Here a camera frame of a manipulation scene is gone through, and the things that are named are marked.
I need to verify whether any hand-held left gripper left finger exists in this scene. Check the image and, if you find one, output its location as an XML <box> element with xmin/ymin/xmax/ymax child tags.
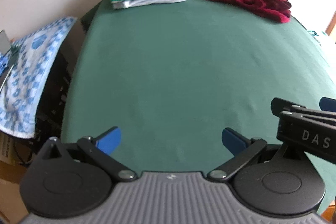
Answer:
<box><xmin>39</xmin><ymin>126</ymin><xmax>138</xmax><ymax>183</ymax></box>

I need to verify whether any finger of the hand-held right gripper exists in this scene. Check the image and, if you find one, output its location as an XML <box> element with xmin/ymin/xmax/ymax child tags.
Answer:
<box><xmin>271</xmin><ymin>97</ymin><xmax>336</xmax><ymax>125</ymax></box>
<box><xmin>320</xmin><ymin>97</ymin><xmax>336</xmax><ymax>110</ymax></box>

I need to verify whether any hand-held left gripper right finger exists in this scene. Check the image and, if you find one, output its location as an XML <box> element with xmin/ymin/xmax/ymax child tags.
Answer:
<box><xmin>207</xmin><ymin>127</ymin><xmax>311</xmax><ymax>183</ymax></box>

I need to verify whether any green table cloth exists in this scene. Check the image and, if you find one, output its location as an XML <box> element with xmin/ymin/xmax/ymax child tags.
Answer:
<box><xmin>61</xmin><ymin>0</ymin><xmax>336</xmax><ymax>217</ymax></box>

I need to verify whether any blue floral cloth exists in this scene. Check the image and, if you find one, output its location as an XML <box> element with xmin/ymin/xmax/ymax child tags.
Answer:
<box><xmin>0</xmin><ymin>17</ymin><xmax>78</xmax><ymax>138</ymax></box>

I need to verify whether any cardboard box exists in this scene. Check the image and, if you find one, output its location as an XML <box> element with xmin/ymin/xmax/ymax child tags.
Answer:
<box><xmin>0</xmin><ymin>132</ymin><xmax>34</xmax><ymax>224</ymax></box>

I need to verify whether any white folded garment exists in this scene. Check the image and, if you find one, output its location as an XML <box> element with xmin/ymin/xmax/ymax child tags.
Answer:
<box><xmin>112</xmin><ymin>0</ymin><xmax>194</xmax><ymax>10</ymax></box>

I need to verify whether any grey metal stand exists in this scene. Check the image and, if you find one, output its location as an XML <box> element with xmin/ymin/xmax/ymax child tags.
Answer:
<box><xmin>0</xmin><ymin>29</ymin><xmax>19</xmax><ymax>94</ymax></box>

